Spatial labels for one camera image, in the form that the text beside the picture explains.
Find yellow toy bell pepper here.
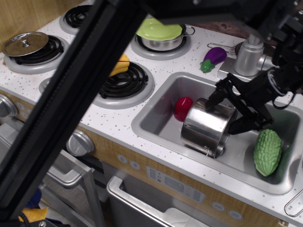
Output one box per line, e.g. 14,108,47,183
109,54,130,77

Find black foreground frame bar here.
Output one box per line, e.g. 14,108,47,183
0,0,291,227

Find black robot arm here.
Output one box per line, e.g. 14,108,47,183
206,0,303,135

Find wire rack handle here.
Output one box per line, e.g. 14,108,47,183
284,190,303,218

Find back left black burner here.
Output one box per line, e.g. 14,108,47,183
59,5,92,35

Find silver faucet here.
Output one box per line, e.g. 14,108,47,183
217,33,276,82

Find silver stove knob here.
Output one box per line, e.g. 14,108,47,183
39,78,51,94

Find green plate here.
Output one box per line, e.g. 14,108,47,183
136,18,183,41

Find black burner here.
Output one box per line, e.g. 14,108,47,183
59,5,92,35
92,62,155,110
4,35,69,74

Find green toy bitter gourd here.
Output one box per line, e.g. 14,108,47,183
253,129,282,176

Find back right burner ring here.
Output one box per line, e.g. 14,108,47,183
130,35,192,61

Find blue clamp tool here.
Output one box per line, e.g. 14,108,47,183
25,188,42,209

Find small steel pan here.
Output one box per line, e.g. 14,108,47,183
136,24,196,52

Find stainless steel pot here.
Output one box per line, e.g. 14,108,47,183
180,97,238,159

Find silver oven dial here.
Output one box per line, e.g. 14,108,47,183
66,130,95,157
0,94,18,118

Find dishwasher door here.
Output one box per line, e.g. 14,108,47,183
107,176,227,227

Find front right black burner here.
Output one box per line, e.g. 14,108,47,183
92,62,155,110

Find yellow cloth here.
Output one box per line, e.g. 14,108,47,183
22,207,49,223

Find silver sink basin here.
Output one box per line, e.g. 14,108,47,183
132,72,303,194

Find oven door with handle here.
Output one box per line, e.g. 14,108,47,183
40,151,108,227

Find red toy pepper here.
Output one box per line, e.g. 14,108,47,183
174,96,193,122

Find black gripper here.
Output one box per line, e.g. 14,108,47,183
205,72,275,135

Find purple toy eggplant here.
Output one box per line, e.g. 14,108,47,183
200,47,227,73

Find steel pot lid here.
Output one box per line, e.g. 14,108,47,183
2,32,49,57

